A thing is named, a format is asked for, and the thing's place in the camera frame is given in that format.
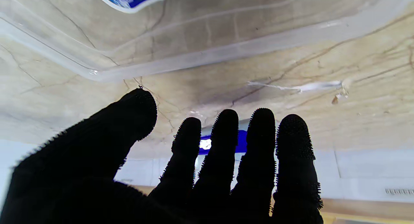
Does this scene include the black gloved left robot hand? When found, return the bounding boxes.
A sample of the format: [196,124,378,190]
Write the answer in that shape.
[0,88,324,224]

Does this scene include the clear plastic crate blue strips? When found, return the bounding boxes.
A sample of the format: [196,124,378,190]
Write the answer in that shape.
[198,129,249,155]

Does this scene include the clear plastic crate lid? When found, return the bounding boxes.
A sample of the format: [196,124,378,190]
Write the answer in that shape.
[0,0,414,83]

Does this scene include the white lower kitchen cabinets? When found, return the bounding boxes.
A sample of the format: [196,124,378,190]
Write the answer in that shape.
[0,138,414,203]

